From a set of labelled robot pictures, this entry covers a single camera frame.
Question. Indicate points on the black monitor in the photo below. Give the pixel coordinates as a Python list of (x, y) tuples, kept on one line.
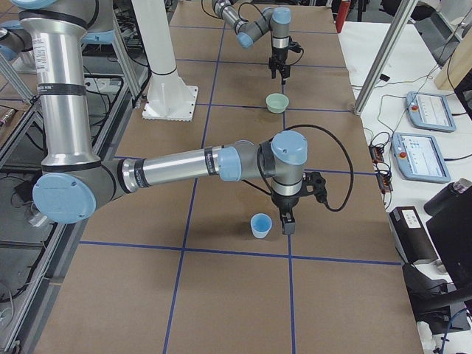
[(450, 231)]

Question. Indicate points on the aluminium frame post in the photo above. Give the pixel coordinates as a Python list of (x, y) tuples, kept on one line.
[(392, 36)]

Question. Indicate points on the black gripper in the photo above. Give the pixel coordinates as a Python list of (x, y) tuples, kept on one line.
[(286, 202), (278, 54)]

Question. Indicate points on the white pedestal base plate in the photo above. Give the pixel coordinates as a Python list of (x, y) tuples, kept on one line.
[(170, 103)]

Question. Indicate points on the black box on desk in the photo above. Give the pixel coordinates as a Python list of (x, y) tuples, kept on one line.
[(411, 237)]

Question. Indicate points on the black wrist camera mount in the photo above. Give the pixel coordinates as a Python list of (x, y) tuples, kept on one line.
[(314, 184)]

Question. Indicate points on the lower teach pendant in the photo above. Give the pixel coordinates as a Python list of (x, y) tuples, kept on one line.
[(419, 158)]

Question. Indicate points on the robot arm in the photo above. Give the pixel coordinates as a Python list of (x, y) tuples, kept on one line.
[(75, 181), (275, 21)]

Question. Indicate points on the white pedestal column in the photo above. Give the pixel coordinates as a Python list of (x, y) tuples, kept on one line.
[(153, 25)]

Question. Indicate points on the upper teach pendant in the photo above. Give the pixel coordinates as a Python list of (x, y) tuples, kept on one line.
[(430, 112)]

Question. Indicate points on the mint green bowl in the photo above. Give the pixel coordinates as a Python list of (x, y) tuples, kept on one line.
[(277, 103)]

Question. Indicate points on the black water bottle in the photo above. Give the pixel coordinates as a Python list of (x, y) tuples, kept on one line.
[(446, 196)]

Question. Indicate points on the red fire extinguisher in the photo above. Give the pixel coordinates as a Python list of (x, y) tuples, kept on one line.
[(342, 15)]

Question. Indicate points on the teach pendant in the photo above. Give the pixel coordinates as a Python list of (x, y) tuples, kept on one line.
[(430, 112), (419, 158)]

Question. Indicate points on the light blue plastic cup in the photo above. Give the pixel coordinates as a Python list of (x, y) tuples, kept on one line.
[(261, 225)]

